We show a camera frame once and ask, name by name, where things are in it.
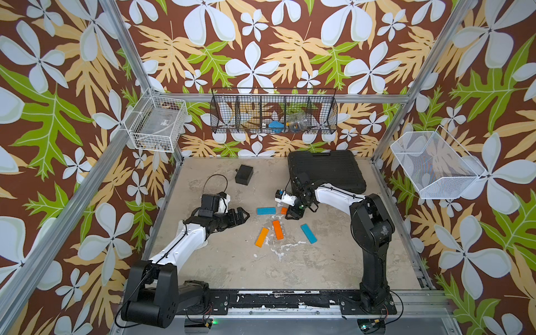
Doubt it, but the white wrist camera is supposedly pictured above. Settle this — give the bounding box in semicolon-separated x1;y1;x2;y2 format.
198;192;230;217
275;190;298;206

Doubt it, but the red-orange block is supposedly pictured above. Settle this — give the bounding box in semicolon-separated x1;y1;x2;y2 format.
272;221;284;240

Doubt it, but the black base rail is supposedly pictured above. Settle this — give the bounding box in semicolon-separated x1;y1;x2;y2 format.
188;289;397;317

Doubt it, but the white mesh basket right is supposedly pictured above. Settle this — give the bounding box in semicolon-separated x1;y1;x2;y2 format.
390;126;486;200

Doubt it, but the teal block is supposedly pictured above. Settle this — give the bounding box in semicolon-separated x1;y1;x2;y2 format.
256;207;277;215
301;224;318;244

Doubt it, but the black wire basket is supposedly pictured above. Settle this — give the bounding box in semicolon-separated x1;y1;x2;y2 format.
210;87;339;135

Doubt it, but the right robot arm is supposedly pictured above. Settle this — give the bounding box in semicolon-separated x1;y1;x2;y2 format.
275;173;395;314

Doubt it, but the small black box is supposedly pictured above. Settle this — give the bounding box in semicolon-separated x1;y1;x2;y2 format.
234;165;253;186

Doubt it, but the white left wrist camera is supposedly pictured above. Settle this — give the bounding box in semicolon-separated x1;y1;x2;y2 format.
198;192;230;217

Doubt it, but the large black tool case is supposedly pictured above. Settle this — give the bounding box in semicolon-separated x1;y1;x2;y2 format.
288;150;367;194

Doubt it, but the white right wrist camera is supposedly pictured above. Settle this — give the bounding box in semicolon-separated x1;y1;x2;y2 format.
275;190;298;206

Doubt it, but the light orange block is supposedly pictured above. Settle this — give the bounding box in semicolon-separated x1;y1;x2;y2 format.
255;228;270;248

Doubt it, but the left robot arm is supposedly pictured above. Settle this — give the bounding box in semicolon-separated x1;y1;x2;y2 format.
117;207;250;328

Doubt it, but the white wire basket left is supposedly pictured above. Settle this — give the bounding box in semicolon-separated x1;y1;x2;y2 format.
126;90;188;153

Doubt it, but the blue object in basket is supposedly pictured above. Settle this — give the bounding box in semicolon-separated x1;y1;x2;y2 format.
268;121;285;133

